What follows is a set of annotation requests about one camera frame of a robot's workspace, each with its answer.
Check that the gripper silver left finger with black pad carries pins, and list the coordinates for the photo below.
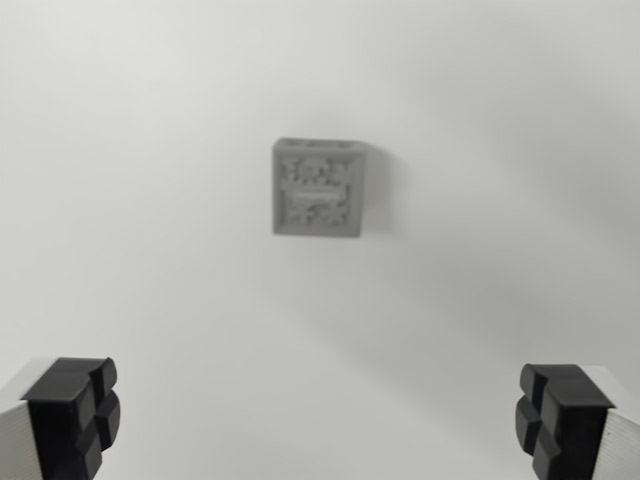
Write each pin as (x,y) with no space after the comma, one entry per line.
(55,420)

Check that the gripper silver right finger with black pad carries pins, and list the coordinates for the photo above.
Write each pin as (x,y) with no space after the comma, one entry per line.
(575,425)

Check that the grey embossed soft cube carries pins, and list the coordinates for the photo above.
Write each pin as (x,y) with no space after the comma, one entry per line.
(317,190)

